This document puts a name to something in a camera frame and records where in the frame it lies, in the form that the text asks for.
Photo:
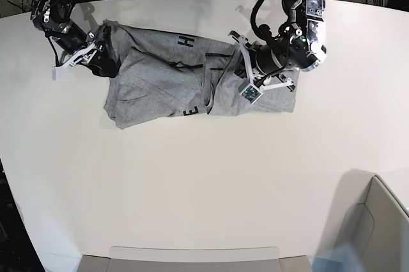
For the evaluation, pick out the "grey chair at right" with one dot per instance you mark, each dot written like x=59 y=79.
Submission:
x=374 y=234

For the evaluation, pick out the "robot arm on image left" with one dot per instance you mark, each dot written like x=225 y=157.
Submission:
x=53 y=15

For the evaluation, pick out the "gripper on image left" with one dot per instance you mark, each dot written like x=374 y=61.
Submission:
x=87 y=49

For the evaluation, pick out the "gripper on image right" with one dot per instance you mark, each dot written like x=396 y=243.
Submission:
x=263 y=70

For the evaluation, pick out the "grey chair at front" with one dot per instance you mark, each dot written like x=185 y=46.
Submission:
x=123 y=258

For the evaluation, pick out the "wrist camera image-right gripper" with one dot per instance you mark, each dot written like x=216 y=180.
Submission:
x=250 y=92

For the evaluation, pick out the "grey chair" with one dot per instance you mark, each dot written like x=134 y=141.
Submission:
x=374 y=234
x=123 y=258

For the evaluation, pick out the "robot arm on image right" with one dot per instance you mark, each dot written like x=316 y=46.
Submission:
x=298 y=45

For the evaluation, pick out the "grey T-shirt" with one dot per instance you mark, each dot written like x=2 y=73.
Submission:
x=164 y=74

